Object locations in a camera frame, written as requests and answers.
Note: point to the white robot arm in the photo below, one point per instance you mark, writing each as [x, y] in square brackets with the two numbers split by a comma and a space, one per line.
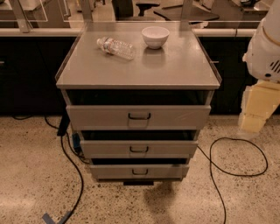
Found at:
[261, 100]

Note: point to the clear acrylic barrier panel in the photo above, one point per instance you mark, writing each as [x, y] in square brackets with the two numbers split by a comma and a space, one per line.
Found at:
[234, 14]

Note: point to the grey middle drawer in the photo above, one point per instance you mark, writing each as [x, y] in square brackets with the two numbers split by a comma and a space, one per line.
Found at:
[138, 148]

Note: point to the blue tape on floor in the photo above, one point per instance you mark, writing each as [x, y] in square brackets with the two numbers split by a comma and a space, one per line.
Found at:
[48, 220]

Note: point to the black office chair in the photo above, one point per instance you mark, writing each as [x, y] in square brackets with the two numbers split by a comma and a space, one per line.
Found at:
[128, 10]

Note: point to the grey bottom drawer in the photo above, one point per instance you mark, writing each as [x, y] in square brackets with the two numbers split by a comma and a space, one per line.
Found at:
[139, 171]

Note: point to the clear plastic water bottle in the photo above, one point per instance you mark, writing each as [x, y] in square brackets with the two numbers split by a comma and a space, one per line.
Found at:
[116, 47]

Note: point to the dark desk in background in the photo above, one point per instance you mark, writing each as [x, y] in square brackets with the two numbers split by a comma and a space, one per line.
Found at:
[178, 12]

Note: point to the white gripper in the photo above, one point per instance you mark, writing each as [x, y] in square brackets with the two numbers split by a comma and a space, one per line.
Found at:
[262, 59]

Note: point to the grey top drawer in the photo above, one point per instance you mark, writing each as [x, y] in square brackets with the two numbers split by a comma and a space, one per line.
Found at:
[146, 117]

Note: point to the white bowl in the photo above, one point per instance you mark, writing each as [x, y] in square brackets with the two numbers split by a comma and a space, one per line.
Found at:
[155, 36]

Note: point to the grey drawer cabinet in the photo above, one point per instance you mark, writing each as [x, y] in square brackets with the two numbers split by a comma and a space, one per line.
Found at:
[178, 74]

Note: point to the grey drawer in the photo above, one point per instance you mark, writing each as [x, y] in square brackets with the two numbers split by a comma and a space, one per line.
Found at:
[139, 171]
[138, 148]
[146, 117]

